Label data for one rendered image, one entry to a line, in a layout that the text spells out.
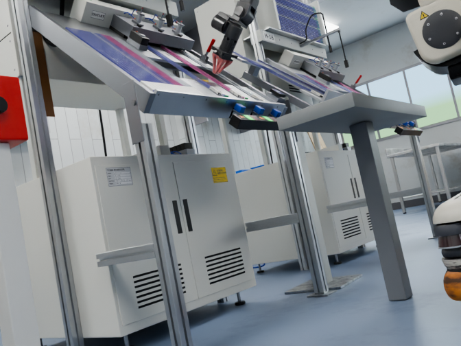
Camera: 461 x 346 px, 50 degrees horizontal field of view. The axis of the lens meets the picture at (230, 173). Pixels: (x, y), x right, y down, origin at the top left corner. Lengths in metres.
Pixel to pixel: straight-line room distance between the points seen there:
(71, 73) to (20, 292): 1.08
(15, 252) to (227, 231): 0.96
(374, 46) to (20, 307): 8.48
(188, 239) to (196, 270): 0.11
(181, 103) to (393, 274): 0.82
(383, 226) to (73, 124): 4.39
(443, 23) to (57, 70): 1.37
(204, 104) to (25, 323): 0.79
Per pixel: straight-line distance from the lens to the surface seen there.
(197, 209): 1.86
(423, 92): 8.83
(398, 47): 9.10
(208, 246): 1.88
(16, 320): 1.23
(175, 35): 2.15
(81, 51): 1.65
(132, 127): 1.37
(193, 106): 1.52
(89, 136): 5.64
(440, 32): 1.49
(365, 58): 9.29
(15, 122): 1.28
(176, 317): 1.33
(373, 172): 1.59
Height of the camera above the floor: 0.33
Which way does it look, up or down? 6 degrees up
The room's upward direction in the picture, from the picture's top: 11 degrees counter-clockwise
